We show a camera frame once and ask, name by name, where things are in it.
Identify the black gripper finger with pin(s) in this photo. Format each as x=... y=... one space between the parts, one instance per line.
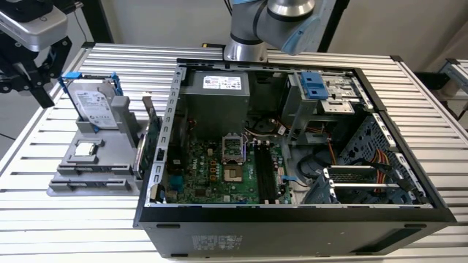
x=41 y=87
x=13 y=80

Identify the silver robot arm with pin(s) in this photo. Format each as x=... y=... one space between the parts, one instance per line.
x=245 y=27

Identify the black RAM slot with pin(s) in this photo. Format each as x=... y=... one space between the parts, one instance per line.
x=263 y=175
x=273 y=175

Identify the blue disk carrier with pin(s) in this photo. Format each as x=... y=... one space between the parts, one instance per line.
x=71 y=75

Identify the silver hard disk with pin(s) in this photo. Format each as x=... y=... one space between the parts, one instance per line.
x=94 y=107

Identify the silver CPU chip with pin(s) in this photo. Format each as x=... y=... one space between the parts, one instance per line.
x=86 y=149

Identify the grey parts rack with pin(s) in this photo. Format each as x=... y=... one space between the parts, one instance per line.
x=110 y=148

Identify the green graphics card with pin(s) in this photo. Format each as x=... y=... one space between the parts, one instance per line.
x=151 y=137

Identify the black case fan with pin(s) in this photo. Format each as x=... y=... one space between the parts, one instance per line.
x=181 y=137

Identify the yellow black plug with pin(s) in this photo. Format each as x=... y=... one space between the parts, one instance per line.
x=207 y=45

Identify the grey power supply unit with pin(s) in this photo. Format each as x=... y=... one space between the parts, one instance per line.
x=215 y=109

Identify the metal locking lever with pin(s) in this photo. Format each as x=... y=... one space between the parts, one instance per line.
x=245 y=149

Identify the CPU socket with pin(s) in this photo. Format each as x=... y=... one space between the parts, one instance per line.
x=234 y=174

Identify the green motherboard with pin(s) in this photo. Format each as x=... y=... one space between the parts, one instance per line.
x=219 y=191

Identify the blue plastic drive latch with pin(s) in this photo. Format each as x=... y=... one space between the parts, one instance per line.
x=313 y=87

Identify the black PC case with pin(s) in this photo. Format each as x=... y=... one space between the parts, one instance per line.
x=257 y=235

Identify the grey metal drive cage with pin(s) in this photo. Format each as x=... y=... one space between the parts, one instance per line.
x=337 y=107

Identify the grey metal disk bay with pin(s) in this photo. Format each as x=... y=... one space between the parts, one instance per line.
x=351 y=172

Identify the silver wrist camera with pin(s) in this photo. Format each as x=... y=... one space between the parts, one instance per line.
x=41 y=30

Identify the black camera bracket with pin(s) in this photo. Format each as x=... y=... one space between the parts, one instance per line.
x=30 y=11

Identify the black frame post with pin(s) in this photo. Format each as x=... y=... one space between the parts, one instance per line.
x=333 y=24
x=97 y=22

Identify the aluminium frame table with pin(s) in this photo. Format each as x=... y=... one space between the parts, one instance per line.
x=454 y=68

